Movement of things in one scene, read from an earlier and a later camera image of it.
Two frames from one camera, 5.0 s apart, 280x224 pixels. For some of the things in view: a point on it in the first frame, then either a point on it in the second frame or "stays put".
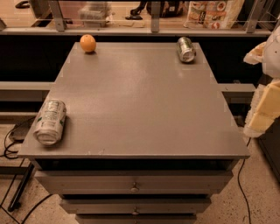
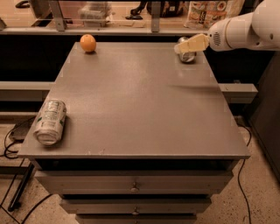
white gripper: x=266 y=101 -> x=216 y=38
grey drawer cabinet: x=149 y=138 stays put
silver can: x=185 y=49 stays put
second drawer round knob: x=135 y=213 stays put
